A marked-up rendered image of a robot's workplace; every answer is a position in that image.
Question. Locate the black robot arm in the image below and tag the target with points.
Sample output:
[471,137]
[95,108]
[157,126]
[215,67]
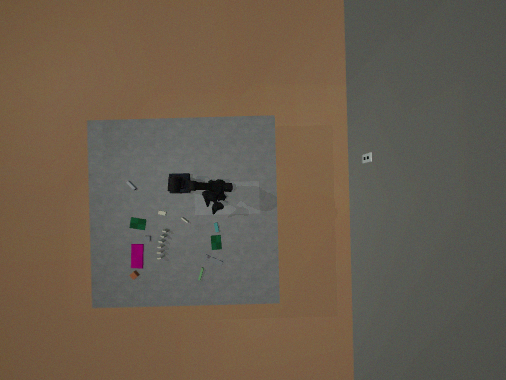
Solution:
[175,183]

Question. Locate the magenta flat panel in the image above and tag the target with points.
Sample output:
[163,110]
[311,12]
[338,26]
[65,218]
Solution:
[137,255]

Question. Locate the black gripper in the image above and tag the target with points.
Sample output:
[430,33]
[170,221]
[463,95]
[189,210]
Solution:
[211,196]

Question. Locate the small orange-brown block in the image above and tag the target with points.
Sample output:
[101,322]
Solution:
[134,275]

